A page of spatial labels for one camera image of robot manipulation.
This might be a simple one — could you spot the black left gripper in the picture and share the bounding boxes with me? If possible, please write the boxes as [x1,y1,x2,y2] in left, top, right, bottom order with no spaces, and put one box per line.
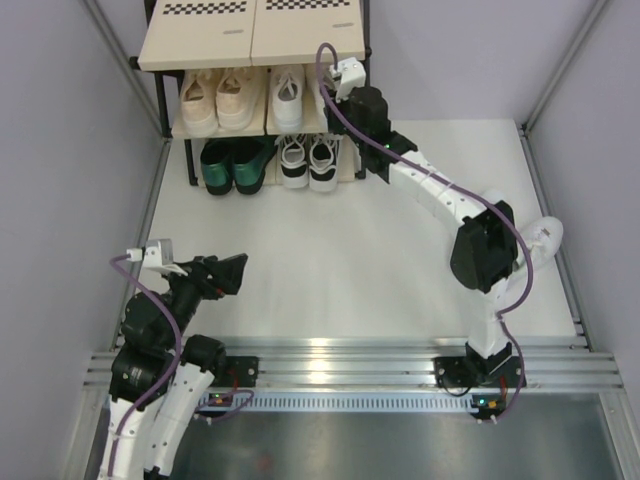
[161,252,247,350]

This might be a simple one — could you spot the black white sneaker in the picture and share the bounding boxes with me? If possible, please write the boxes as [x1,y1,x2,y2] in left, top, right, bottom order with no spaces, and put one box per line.
[276,134,309,189]
[309,133,343,193]

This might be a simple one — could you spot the white grey sneaker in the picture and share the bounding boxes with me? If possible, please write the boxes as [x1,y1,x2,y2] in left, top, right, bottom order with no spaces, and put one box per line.
[270,64,306,133]
[305,64,334,131]

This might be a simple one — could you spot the green loafer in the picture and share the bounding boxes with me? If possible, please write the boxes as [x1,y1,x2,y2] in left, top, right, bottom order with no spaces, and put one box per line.
[232,136,276,195]
[200,139,233,196]

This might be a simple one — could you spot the beige lace sneaker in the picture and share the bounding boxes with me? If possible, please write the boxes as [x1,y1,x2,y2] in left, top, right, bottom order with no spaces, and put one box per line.
[180,69,219,138]
[216,66,266,131]

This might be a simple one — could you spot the white leather sneaker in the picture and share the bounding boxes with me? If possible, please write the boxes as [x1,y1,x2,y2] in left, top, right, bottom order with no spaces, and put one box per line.
[513,216,564,279]
[481,189,513,216]

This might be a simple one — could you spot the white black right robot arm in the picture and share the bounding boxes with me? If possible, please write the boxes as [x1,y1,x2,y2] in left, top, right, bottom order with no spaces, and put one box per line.
[321,86,534,392]

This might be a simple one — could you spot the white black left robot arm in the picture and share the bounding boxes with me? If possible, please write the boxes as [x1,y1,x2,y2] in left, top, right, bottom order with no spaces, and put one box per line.
[98,247,259,479]

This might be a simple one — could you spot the black beige shoe shelf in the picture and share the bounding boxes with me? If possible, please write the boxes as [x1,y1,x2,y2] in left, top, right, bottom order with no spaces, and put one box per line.
[128,0,374,186]

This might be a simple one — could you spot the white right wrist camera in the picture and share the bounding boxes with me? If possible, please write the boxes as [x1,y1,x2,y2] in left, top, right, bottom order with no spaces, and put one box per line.
[329,57,367,103]

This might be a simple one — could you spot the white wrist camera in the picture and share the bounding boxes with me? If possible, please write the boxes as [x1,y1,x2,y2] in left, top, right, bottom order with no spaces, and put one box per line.
[126,239,187,276]
[329,57,367,103]

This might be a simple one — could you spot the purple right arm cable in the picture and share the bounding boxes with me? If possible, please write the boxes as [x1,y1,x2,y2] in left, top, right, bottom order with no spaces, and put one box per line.
[315,43,534,421]

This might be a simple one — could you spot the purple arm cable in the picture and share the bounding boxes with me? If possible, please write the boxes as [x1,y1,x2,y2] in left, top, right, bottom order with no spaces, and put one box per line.
[104,254,256,480]
[315,43,534,421]

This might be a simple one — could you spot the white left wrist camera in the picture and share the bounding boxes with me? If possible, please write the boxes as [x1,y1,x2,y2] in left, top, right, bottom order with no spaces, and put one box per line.
[126,239,187,276]

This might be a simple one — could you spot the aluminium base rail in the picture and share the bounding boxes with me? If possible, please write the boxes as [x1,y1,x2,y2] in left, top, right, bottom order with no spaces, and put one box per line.
[82,334,626,421]

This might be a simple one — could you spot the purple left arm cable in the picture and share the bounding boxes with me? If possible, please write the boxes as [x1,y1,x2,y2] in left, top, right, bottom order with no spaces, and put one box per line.
[104,254,256,480]

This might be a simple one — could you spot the aluminium frame post left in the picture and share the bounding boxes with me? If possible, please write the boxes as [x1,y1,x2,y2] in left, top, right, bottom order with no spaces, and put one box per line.
[79,0,160,124]

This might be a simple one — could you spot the aluminium frame post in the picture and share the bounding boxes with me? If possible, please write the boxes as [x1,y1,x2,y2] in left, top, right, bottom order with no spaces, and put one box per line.
[519,0,613,138]
[79,0,160,124]

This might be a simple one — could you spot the aluminium frame post right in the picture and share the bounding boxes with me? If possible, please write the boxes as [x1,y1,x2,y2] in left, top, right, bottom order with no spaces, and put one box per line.
[519,0,613,138]

